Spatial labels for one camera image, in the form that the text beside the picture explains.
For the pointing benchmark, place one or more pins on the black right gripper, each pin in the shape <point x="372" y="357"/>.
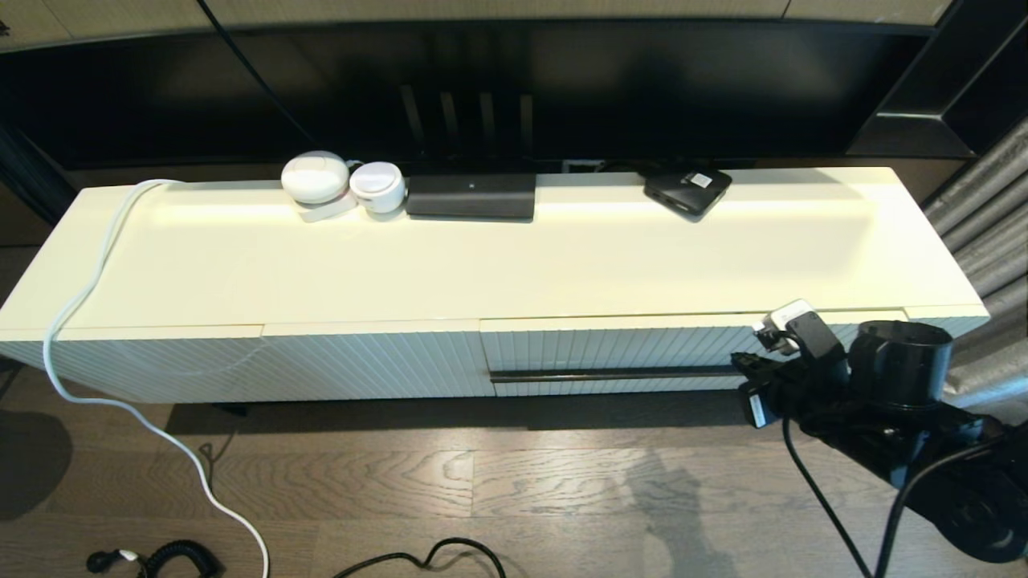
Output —
<point x="811" y="393"/>

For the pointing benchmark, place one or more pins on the white fluted drawer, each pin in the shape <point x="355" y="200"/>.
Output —
<point x="602" y="345"/>

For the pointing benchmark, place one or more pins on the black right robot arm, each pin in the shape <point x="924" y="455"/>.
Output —
<point x="899" y="361"/>

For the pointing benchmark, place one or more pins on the white TV cabinet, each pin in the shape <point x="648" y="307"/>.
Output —
<point x="321" y="266"/>

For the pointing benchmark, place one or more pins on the black box with white label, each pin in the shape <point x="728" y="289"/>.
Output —
<point x="681" y="193"/>

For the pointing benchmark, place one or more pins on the grey curtain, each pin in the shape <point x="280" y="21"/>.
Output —
<point x="988" y="201"/>

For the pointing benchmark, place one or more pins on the black router with antennas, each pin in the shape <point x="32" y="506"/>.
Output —
<point x="470" y="197"/>

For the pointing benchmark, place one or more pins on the black television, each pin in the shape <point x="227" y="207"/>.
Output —
<point x="562" y="96"/>

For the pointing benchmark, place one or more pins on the black shelf unit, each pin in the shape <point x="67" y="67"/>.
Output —
<point x="32" y="177"/>
<point x="964" y="80"/>

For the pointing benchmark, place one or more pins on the small white round device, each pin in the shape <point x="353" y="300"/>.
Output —
<point x="377" y="189"/>

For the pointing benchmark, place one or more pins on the white flat device base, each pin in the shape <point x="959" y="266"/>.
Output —
<point x="325" y="213"/>

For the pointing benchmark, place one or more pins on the large white dome device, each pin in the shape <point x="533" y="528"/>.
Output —
<point x="315" y="178"/>

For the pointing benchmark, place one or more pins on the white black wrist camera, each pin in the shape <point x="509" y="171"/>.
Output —
<point x="803" y="329"/>

